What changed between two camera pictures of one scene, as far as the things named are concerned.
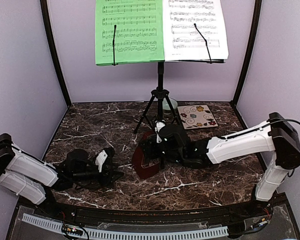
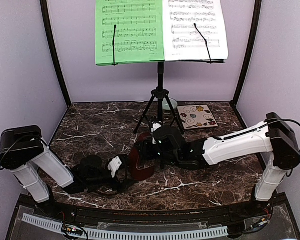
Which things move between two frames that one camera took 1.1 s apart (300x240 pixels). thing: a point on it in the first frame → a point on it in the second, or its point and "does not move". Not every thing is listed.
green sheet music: [139, 31] does not move
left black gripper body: [105, 180] → [115, 186]
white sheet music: [182, 40] does not move
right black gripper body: [154, 153] does not move
